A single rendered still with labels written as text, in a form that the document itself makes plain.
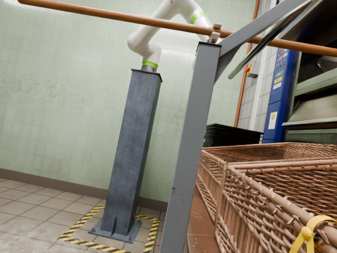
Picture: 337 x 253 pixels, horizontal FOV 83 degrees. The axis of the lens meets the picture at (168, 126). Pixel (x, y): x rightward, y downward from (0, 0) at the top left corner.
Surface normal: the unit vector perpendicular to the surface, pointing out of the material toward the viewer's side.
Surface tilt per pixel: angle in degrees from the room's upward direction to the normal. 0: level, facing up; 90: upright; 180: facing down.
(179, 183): 90
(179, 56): 90
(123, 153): 90
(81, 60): 90
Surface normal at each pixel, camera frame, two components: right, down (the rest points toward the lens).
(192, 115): -0.03, -0.04
